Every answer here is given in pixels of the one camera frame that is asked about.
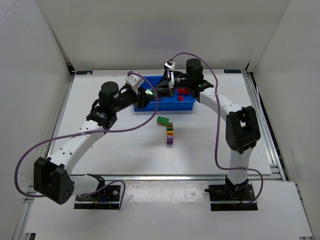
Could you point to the stacked multicolour lego column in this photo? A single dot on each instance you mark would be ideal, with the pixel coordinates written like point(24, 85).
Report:
point(169, 134)

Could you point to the red toothed lego brick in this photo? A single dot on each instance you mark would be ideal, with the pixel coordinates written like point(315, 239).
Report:
point(183, 91)

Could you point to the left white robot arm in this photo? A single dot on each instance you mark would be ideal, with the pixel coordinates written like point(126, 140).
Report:
point(52, 175)

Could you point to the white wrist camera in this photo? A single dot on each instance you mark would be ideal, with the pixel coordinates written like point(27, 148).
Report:
point(169, 65)
point(134, 81)

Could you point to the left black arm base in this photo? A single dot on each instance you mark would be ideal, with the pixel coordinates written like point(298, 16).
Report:
point(109, 198)

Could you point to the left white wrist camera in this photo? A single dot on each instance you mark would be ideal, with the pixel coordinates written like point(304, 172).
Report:
point(134, 81)

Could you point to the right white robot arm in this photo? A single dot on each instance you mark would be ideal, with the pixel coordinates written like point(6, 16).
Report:
point(241, 124)

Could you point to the green flat lego plate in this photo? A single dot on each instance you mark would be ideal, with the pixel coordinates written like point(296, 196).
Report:
point(163, 121)

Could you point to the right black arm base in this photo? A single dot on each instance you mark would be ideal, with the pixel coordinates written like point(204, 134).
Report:
point(223, 200)

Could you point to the aluminium front rail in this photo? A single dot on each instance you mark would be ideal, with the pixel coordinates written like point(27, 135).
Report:
point(204, 177)

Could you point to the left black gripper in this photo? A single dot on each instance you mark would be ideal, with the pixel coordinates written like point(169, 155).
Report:
point(141, 99)

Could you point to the blue divided plastic bin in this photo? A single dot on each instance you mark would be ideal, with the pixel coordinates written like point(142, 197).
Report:
point(167, 103)

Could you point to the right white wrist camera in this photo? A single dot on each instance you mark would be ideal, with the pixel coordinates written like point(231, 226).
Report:
point(169, 65)

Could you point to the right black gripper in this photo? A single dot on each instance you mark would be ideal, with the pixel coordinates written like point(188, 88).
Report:
point(171, 83)

